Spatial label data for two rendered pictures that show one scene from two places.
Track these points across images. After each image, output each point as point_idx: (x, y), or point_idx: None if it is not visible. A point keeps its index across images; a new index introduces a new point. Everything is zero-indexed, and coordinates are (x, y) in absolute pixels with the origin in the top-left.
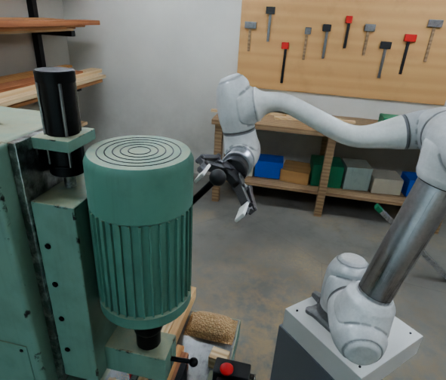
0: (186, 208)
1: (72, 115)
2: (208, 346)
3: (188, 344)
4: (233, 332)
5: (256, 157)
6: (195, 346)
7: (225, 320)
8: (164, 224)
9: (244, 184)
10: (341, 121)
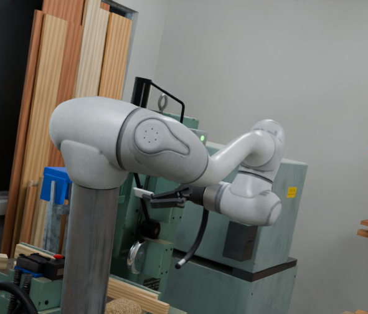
0: None
1: (134, 96)
2: None
3: (111, 301)
4: (108, 312)
5: (226, 198)
6: (106, 301)
7: (117, 304)
8: None
9: (175, 190)
10: (215, 154)
